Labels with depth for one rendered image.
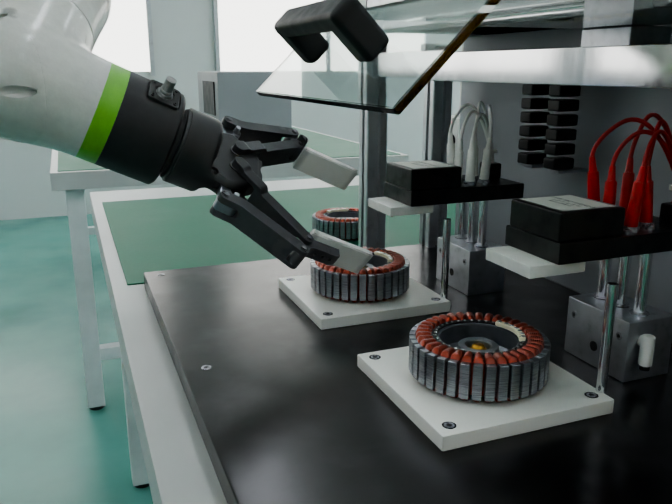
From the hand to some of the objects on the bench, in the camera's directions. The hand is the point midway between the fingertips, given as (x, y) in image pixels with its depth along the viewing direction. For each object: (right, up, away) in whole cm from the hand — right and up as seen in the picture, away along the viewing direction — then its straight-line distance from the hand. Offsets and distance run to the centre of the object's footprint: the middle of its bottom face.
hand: (348, 215), depth 74 cm
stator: (+1, -8, +4) cm, 9 cm away
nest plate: (+1, -9, +4) cm, 10 cm away
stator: (0, -1, +43) cm, 43 cm away
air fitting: (+24, -14, -17) cm, 33 cm away
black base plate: (+7, -14, -6) cm, 17 cm away
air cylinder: (+24, -14, -12) cm, 30 cm away
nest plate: (+10, -15, -18) cm, 25 cm away
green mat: (+4, +4, +60) cm, 60 cm away
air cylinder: (+15, -8, +9) cm, 19 cm away
